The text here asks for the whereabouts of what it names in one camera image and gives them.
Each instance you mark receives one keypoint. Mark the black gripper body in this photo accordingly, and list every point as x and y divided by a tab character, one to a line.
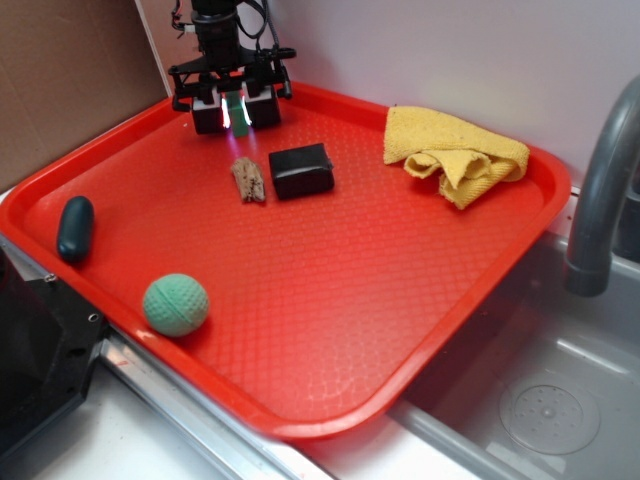
255	69

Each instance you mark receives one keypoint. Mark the sensor gripper finger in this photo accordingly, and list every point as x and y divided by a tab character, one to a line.
261	105
208	113

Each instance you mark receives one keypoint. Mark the green wooden block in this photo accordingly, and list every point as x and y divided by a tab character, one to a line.
238	122

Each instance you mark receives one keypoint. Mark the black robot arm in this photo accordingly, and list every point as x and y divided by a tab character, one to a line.
219	32

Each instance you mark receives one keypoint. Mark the black rectangular block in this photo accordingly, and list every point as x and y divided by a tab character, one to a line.
301	171

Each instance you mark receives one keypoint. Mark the brown wood piece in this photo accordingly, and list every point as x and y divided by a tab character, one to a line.
249	180

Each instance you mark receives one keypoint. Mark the brown cardboard panel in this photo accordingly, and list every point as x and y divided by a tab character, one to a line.
70	71

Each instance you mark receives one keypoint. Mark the red plastic tray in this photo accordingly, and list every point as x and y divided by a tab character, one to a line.
323	308

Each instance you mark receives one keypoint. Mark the dark teal oval capsule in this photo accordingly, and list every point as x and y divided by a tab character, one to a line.
75	230

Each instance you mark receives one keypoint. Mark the light green dimpled ball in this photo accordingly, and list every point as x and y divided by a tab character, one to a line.
175	305

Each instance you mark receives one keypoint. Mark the yellow folded cloth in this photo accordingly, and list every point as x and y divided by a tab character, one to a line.
468	159

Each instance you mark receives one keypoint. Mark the grey sink faucet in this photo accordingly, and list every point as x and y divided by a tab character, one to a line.
606	219

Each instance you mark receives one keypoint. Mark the grey plastic sink basin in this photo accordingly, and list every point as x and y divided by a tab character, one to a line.
538	384

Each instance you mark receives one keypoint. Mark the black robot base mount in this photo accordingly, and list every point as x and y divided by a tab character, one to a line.
50	337

